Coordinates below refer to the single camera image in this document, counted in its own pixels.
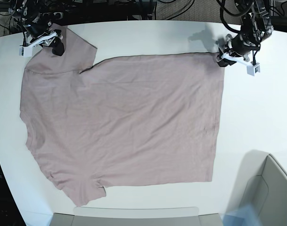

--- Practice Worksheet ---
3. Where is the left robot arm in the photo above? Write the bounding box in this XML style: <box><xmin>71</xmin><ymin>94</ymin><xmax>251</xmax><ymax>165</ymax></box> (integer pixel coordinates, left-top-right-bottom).
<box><xmin>217</xmin><ymin>0</ymin><xmax>273</xmax><ymax>67</ymax></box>

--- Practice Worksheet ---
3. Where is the grey bin bottom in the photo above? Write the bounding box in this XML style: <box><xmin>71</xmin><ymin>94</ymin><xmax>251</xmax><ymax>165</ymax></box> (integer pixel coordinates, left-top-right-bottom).
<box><xmin>50</xmin><ymin>207</ymin><xmax>223</xmax><ymax>226</ymax></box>

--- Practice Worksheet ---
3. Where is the grey bin right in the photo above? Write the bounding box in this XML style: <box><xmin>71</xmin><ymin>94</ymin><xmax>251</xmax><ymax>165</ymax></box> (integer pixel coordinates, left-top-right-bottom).
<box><xmin>238</xmin><ymin>155</ymin><xmax>287</xmax><ymax>226</ymax></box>

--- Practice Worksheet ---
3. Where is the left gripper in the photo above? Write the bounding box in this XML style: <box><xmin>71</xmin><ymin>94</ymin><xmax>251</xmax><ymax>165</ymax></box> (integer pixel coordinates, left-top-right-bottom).
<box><xmin>216</xmin><ymin>33</ymin><xmax>260</xmax><ymax>67</ymax></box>

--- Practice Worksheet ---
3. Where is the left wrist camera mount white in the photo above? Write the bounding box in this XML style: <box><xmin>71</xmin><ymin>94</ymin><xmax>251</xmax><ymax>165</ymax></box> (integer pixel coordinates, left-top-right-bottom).
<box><xmin>220</xmin><ymin>53</ymin><xmax>261</xmax><ymax>76</ymax></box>

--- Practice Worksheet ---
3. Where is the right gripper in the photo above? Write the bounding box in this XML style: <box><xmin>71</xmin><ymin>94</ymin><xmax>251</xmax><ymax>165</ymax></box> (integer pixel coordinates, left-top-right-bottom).
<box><xmin>24</xmin><ymin>19</ymin><xmax>65</xmax><ymax>56</ymax></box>

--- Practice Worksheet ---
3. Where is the grey bin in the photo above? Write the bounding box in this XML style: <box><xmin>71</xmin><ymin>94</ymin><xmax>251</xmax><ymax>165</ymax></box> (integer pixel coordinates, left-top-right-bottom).
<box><xmin>50</xmin><ymin>207</ymin><xmax>223</xmax><ymax>226</ymax></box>
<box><xmin>238</xmin><ymin>155</ymin><xmax>287</xmax><ymax>226</ymax></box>

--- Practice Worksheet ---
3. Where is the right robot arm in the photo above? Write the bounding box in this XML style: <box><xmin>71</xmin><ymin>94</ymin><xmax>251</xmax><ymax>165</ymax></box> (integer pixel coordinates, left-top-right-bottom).
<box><xmin>8</xmin><ymin>0</ymin><xmax>65</xmax><ymax>57</ymax></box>

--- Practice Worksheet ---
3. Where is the pink T-shirt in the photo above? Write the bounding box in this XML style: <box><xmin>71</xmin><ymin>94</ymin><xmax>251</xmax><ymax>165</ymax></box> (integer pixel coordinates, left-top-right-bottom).
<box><xmin>20</xmin><ymin>28</ymin><xmax>224</xmax><ymax>206</ymax></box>

